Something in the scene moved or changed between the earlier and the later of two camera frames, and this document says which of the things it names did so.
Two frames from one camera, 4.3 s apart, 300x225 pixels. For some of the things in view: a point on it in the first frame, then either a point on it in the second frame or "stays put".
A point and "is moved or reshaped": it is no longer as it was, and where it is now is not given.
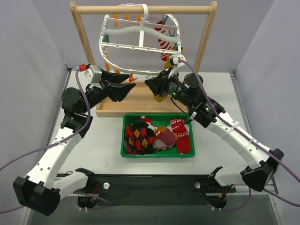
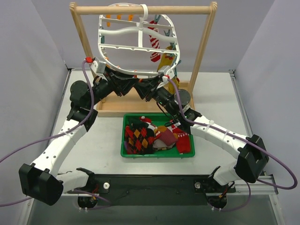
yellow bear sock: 168,63 is moved or reshaped
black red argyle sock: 140,140 stays put
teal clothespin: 164,19 -> 156,19
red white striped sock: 163,44 -> 154,56
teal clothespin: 176,48 is moved or reshaped
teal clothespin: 172,34 -> 168,33
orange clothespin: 115,16 -> 108,24
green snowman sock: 141,122 stays put
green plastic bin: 160,119 stays put
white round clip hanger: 144,13 is moved or reshaped
